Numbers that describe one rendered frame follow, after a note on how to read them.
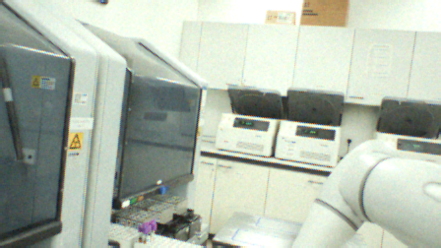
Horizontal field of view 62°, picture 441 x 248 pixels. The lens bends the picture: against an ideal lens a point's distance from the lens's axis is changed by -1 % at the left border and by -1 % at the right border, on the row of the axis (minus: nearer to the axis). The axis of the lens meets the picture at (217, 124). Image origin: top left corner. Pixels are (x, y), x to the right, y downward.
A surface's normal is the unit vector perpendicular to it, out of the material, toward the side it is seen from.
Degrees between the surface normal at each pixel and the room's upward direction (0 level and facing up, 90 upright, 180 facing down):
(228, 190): 90
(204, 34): 90
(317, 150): 90
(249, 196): 90
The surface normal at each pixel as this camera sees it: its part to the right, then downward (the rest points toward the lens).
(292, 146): -0.32, 0.01
